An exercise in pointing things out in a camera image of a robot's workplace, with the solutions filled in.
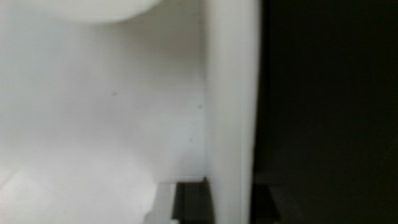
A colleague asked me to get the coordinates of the white square table top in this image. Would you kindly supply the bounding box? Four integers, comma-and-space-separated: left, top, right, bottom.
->
0, 0, 260, 224

